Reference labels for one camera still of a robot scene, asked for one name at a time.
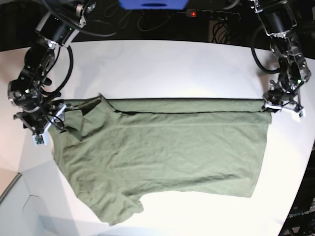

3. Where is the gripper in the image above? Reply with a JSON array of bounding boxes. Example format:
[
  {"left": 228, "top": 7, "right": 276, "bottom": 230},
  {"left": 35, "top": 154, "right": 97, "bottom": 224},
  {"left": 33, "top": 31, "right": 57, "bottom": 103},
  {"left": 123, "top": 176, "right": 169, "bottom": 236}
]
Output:
[
  {"left": 262, "top": 80, "right": 304, "bottom": 115},
  {"left": 13, "top": 100, "right": 67, "bottom": 136}
]

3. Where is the green t-shirt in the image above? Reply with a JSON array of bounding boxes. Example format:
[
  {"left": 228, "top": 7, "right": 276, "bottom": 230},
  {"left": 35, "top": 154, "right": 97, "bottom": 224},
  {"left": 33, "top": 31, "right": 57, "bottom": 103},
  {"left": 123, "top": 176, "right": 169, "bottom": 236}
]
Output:
[{"left": 49, "top": 96, "right": 272, "bottom": 225}]

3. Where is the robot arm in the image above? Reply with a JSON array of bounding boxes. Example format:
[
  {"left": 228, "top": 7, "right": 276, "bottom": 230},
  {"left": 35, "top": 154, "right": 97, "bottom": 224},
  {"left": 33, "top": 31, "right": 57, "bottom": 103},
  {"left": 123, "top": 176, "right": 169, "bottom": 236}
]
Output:
[
  {"left": 7, "top": 0, "right": 96, "bottom": 144},
  {"left": 251, "top": 0, "right": 312, "bottom": 118}
]

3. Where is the black power strip red light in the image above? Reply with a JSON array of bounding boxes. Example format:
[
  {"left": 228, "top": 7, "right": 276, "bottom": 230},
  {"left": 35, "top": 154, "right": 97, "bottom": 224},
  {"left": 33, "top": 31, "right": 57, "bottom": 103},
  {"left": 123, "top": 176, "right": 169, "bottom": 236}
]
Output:
[{"left": 185, "top": 9, "right": 241, "bottom": 21}]

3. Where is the blue box at top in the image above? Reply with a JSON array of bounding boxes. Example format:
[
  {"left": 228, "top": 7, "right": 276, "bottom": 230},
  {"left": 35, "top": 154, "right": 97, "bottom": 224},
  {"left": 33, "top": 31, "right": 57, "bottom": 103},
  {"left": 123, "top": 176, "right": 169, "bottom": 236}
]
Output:
[{"left": 119, "top": 0, "right": 188, "bottom": 10}]

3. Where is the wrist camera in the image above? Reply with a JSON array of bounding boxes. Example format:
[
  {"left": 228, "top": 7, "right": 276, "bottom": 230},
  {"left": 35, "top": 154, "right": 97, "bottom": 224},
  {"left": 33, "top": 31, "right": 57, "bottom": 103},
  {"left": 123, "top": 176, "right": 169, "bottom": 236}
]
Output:
[
  {"left": 32, "top": 133, "right": 47, "bottom": 146},
  {"left": 292, "top": 109, "right": 305, "bottom": 122}
]

